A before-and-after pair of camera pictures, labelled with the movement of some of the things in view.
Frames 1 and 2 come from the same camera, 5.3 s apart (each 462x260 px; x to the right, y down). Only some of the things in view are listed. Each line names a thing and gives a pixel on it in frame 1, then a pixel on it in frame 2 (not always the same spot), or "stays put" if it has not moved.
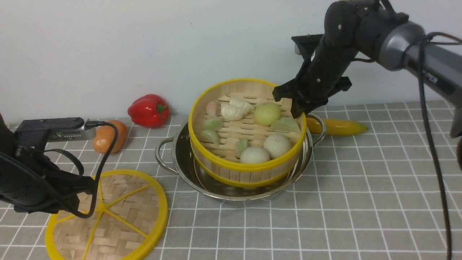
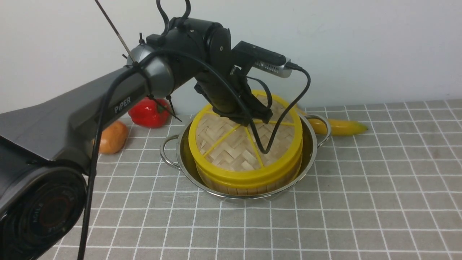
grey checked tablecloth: [370, 196] stays put
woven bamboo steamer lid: [129, 220] to [229, 152]
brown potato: [104, 139] stays put
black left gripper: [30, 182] to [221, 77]
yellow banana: [333, 126] stays put
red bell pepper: [150, 111] stays put
